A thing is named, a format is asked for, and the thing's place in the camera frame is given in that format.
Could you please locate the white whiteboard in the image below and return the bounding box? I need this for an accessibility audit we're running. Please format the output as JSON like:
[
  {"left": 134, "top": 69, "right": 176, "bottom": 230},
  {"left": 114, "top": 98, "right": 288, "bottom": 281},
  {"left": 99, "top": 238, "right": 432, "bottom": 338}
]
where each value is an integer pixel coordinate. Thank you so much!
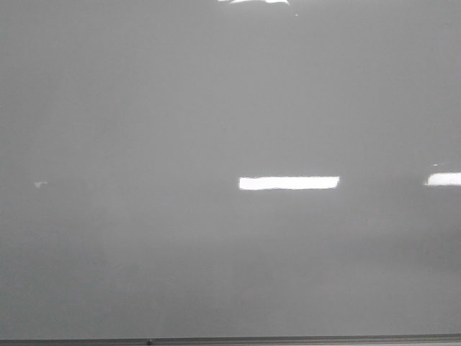
[{"left": 1, "top": 1, "right": 460, "bottom": 339}]

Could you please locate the grey aluminium whiteboard frame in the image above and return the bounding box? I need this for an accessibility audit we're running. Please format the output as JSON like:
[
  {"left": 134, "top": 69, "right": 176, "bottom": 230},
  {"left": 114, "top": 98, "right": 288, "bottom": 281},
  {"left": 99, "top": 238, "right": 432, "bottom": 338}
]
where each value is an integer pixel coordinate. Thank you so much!
[{"left": 1, "top": 333, "right": 460, "bottom": 345}]

